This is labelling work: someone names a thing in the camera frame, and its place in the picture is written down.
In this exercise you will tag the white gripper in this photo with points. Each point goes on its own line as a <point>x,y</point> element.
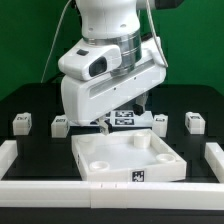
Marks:
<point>86,101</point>

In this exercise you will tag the white square tabletop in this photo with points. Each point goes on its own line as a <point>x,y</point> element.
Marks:
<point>127,156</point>

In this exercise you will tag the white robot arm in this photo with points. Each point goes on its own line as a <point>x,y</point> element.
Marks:
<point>115,22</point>

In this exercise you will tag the white U-shaped fence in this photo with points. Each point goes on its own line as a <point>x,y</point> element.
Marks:
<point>81,194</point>

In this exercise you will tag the white marker base plate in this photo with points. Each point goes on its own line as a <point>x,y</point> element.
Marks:
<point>127,118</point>

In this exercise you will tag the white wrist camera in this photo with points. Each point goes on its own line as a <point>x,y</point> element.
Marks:
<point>86,62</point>

